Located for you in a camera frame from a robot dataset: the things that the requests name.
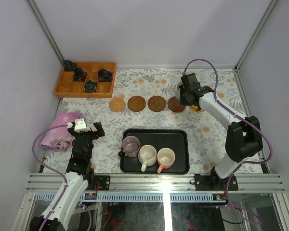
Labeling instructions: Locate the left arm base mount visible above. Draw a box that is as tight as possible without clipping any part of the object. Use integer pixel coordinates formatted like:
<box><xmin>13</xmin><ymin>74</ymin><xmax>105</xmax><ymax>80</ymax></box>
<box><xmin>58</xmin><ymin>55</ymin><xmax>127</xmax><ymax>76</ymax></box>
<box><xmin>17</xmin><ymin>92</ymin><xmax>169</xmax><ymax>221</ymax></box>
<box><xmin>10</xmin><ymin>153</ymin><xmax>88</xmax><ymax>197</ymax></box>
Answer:
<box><xmin>66</xmin><ymin>167</ymin><xmax>111</xmax><ymax>192</ymax></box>

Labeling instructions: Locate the purple mug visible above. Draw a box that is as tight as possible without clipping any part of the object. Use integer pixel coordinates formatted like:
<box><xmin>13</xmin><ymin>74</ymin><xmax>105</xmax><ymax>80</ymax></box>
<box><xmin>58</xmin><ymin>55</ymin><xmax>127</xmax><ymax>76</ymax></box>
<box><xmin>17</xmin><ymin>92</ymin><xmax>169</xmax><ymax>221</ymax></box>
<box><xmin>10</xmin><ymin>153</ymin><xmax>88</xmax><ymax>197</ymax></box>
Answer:
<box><xmin>118</xmin><ymin>136</ymin><xmax>140</xmax><ymax>158</ymax></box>

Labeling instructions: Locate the blue mug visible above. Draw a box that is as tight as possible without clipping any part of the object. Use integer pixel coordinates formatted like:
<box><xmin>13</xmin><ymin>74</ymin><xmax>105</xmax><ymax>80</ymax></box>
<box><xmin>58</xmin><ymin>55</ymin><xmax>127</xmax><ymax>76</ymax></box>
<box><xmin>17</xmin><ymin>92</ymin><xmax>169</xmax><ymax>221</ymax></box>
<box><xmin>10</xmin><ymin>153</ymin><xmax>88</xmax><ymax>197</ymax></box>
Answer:
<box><xmin>175</xmin><ymin>82</ymin><xmax>183</xmax><ymax>100</ymax></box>

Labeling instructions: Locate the blue slotted cable duct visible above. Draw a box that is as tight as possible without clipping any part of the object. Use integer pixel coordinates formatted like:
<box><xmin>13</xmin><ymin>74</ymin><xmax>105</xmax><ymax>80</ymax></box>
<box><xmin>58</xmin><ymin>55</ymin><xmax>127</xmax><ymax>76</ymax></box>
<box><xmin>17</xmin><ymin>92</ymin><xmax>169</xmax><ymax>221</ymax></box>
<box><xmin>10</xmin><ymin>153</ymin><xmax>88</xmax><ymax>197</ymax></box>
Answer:
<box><xmin>35</xmin><ymin>193</ymin><xmax>228</xmax><ymax>202</ymax></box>

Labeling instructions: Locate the black cable roll right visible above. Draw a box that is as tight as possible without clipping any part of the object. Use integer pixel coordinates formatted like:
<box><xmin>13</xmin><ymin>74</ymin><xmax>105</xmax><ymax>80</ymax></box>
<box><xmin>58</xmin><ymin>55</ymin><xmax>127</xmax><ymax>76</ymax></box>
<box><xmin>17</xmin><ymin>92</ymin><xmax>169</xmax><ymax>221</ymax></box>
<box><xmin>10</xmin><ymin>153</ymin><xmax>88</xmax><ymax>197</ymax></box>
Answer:
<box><xmin>97</xmin><ymin>68</ymin><xmax>113</xmax><ymax>82</ymax></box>

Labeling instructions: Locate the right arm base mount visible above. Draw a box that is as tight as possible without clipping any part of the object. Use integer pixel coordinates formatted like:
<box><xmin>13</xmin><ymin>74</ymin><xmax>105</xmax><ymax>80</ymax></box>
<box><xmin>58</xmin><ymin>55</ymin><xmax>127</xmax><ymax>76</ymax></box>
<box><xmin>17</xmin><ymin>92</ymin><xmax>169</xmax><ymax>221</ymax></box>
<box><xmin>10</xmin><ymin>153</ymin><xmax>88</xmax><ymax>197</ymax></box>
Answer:
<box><xmin>194</xmin><ymin>167</ymin><xmax>229</xmax><ymax>191</ymax></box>

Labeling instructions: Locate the pink princess cloth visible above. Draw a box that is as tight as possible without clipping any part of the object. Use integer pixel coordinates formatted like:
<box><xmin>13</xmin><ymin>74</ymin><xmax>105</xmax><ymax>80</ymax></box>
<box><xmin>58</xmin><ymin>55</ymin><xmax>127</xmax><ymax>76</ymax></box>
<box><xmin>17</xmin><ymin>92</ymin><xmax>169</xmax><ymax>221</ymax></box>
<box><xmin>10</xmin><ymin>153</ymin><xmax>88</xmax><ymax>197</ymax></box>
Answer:
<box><xmin>40</xmin><ymin>112</ymin><xmax>83</xmax><ymax>152</ymax></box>

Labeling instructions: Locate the cream white mug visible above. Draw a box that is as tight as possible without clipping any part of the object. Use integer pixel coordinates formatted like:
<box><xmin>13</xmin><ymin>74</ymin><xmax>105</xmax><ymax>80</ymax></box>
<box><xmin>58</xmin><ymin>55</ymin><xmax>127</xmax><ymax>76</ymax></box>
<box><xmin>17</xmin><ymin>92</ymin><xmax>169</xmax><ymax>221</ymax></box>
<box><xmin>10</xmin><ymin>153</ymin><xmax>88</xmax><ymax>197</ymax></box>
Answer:
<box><xmin>138</xmin><ymin>145</ymin><xmax>157</xmax><ymax>172</ymax></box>

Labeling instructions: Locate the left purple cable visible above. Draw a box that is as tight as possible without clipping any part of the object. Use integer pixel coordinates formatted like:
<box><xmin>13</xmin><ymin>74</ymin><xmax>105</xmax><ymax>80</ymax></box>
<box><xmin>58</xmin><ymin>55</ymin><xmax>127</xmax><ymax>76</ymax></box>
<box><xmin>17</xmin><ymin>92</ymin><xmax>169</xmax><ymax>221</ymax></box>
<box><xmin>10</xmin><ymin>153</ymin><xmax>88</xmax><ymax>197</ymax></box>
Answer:
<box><xmin>32</xmin><ymin>124</ymin><xmax>92</xmax><ymax>231</ymax></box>

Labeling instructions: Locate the orange wooden compartment tray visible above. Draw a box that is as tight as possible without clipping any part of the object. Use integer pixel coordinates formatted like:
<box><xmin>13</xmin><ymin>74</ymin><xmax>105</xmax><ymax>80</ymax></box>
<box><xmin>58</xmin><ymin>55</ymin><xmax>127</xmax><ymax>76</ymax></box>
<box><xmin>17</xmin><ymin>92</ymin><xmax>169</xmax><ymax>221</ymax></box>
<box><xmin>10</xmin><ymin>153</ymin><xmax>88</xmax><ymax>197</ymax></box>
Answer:
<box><xmin>54</xmin><ymin>62</ymin><xmax>117</xmax><ymax>99</ymax></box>

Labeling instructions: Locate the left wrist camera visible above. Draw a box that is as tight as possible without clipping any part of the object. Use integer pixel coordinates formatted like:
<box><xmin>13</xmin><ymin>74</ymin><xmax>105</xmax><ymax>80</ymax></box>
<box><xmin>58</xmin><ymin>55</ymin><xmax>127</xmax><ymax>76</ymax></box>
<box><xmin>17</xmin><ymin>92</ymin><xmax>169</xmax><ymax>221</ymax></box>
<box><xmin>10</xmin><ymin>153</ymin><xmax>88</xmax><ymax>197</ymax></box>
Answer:
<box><xmin>74</xmin><ymin>118</ymin><xmax>91</xmax><ymax>133</ymax></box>

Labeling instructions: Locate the aluminium front rail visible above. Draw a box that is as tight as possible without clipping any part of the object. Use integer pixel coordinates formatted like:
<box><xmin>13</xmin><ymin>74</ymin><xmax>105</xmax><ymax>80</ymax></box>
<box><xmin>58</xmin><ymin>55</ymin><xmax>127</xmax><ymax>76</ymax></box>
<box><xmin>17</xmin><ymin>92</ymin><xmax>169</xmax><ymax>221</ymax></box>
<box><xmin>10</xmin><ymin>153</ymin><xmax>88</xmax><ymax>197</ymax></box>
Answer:
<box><xmin>26</xmin><ymin>173</ymin><xmax>285</xmax><ymax>193</ymax></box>

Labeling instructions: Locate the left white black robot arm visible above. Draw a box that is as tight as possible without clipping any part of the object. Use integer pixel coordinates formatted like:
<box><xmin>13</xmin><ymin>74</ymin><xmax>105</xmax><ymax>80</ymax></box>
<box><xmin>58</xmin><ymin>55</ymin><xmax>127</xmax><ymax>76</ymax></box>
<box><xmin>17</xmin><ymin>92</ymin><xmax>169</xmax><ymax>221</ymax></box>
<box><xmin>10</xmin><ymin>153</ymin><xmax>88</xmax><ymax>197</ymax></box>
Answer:
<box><xmin>29</xmin><ymin>118</ymin><xmax>105</xmax><ymax>231</ymax></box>

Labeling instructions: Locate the woven rattan coaster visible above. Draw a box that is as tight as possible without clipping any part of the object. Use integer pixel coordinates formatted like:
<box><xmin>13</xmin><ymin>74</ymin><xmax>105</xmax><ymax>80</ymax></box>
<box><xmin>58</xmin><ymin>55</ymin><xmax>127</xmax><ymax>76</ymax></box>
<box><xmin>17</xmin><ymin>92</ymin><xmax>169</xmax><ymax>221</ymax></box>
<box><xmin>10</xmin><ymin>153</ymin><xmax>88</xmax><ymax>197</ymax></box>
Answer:
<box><xmin>189</xmin><ymin>105</ymin><xmax>203</xmax><ymax>113</ymax></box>
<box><xmin>109</xmin><ymin>98</ymin><xmax>126</xmax><ymax>112</ymax></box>

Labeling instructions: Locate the black roll far corner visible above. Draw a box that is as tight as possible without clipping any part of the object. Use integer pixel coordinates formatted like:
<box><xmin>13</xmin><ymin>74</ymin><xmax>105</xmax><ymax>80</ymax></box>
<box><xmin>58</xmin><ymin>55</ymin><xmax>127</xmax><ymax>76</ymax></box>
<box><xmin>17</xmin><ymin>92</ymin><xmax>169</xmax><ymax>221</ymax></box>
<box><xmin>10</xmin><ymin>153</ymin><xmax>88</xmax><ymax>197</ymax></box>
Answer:
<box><xmin>63</xmin><ymin>60</ymin><xmax>73</xmax><ymax>66</ymax></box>

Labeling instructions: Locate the black serving tray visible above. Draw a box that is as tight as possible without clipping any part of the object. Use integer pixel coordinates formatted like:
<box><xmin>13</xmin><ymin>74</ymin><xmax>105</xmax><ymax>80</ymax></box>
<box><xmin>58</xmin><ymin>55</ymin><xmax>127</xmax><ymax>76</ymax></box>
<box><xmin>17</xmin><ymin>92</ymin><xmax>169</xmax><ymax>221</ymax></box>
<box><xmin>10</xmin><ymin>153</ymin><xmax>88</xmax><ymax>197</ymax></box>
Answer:
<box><xmin>118</xmin><ymin>128</ymin><xmax>190</xmax><ymax>175</ymax></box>

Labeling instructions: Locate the black orange cable roll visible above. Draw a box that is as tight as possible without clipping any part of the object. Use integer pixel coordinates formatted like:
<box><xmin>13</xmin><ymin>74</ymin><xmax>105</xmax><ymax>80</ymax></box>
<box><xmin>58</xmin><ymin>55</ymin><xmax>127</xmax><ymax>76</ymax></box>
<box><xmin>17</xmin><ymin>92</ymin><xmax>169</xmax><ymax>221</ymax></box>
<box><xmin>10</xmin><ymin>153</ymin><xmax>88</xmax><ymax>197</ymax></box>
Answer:
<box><xmin>72</xmin><ymin>67</ymin><xmax>87</xmax><ymax>82</ymax></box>

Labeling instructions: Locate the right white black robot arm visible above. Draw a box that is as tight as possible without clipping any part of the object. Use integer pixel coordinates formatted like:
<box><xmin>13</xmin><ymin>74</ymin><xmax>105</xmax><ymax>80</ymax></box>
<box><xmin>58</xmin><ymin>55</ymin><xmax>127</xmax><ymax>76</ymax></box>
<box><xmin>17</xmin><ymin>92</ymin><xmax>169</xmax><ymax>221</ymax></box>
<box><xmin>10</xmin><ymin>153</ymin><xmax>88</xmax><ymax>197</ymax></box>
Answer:
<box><xmin>179</xmin><ymin>73</ymin><xmax>263</xmax><ymax>190</ymax></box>

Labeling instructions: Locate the dark wooden coaster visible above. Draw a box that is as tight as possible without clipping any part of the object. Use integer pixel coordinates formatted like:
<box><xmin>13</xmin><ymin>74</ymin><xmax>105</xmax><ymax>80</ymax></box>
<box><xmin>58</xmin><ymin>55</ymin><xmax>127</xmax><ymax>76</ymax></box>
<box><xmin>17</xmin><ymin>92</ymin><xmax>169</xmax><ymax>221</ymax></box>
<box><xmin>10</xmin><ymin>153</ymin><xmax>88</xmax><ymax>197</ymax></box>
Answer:
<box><xmin>168</xmin><ymin>97</ymin><xmax>185</xmax><ymax>113</ymax></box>
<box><xmin>128</xmin><ymin>96</ymin><xmax>146</xmax><ymax>112</ymax></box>
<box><xmin>148</xmin><ymin>96</ymin><xmax>166</xmax><ymax>112</ymax></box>

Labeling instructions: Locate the pink mug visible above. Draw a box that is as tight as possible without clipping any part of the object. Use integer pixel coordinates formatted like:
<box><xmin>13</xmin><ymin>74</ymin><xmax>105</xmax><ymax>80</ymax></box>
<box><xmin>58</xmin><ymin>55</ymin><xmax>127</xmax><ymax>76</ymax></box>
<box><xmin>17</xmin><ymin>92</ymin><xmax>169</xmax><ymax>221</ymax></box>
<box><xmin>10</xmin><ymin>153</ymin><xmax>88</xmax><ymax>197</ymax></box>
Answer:
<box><xmin>157</xmin><ymin>148</ymin><xmax>176</xmax><ymax>174</ymax></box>

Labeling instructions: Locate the dark green yellow roll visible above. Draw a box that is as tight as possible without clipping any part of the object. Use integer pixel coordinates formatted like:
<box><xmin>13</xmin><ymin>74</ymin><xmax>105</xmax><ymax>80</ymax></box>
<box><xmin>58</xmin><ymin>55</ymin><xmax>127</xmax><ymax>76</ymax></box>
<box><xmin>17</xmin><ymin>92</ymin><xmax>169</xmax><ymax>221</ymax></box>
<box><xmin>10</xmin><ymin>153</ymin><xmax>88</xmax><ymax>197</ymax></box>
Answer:
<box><xmin>83</xmin><ymin>80</ymin><xmax>97</xmax><ymax>93</ymax></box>

